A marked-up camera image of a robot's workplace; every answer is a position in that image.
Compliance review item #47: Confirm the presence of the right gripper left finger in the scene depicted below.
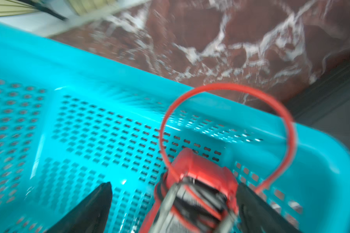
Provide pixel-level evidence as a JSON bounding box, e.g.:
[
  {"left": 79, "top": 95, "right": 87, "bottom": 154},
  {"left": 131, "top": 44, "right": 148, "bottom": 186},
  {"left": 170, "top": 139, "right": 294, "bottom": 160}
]
[{"left": 47, "top": 182, "right": 112, "bottom": 233}]

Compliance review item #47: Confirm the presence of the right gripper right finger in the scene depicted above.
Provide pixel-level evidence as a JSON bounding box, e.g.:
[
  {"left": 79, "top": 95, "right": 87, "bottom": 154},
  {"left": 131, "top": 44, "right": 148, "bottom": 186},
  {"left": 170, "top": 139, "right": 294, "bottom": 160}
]
[{"left": 236, "top": 183, "right": 300, "bottom": 233}]

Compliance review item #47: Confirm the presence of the red multimeter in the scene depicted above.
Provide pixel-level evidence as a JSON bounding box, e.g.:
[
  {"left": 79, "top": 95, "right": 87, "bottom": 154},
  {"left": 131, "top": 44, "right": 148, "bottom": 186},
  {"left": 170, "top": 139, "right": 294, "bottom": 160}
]
[{"left": 140, "top": 83, "right": 297, "bottom": 233}]

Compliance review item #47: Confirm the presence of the teal plastic basket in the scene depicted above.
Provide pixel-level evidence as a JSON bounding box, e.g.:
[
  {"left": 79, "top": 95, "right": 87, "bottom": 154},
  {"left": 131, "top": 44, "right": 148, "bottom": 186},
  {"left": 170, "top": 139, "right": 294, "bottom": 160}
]
[{"left": 0, "top": 24, "right": 350, "bottom": 233}]

